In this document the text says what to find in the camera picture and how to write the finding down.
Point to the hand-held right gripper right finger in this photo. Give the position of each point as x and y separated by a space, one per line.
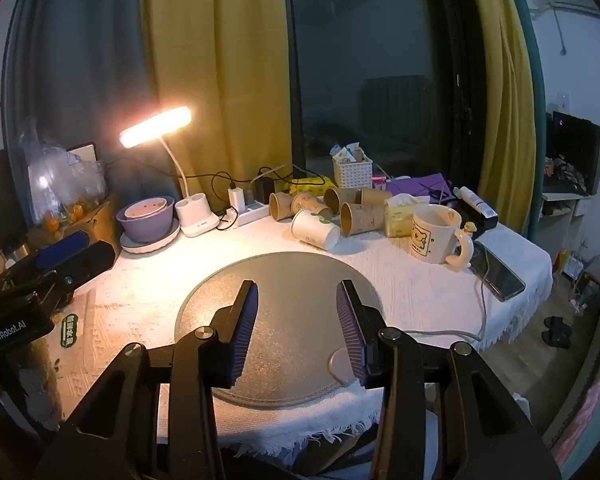
350 332

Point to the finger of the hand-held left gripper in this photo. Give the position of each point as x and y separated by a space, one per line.
60 251
97 260

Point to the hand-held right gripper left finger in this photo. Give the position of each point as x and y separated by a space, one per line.
244 332

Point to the white paper cup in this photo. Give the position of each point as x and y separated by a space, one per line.
312 230

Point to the brown paper cup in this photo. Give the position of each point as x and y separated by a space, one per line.
375 196
362 220
342 197
281 206
310 202

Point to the cardboard box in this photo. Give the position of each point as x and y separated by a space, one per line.
97 222

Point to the purple bowl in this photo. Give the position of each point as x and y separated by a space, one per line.
147 227

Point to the white packet green label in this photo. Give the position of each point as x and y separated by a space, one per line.
71 330

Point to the round grey mat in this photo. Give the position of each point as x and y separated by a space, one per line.
290 280

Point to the pink bowl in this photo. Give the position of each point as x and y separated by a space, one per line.
147 206

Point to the clear plastic bags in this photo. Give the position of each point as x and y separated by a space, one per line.
60 175

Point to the white round plate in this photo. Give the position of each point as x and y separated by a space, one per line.
172 237

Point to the white tablecloth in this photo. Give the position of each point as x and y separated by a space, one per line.
420 290

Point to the white power strip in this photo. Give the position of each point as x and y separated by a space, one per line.
250 215

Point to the yellow tissue pack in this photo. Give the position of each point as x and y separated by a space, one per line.
400 215

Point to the white bear print mug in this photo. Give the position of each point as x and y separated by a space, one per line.
435 235

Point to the white charger plug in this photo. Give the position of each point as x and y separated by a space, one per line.
236 198

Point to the black power adapter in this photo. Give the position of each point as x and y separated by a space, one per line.
265 190

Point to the white desk lamp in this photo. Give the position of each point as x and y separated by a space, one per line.
155 127

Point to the yellow green packet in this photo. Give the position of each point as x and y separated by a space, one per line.
307 187

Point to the white plastic basket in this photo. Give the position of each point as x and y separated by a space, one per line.
352 172

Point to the black smartphone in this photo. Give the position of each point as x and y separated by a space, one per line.
500 272

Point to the purple pouch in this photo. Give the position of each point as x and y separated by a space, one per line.
420 185

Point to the black long box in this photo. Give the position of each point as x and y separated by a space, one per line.
482 220

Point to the white tube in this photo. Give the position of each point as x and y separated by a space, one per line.
472 200

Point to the grey curtain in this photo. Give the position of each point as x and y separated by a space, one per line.
80 70

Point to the black slipper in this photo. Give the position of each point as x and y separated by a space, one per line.
557 338
552 324

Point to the yellow curtain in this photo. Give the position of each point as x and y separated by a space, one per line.
220 70
505 110

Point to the white shelf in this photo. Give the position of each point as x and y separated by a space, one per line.
565 202

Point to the dark glass window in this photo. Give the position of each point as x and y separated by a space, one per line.
370 50

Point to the teal curtain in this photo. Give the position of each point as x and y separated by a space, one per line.
532 110

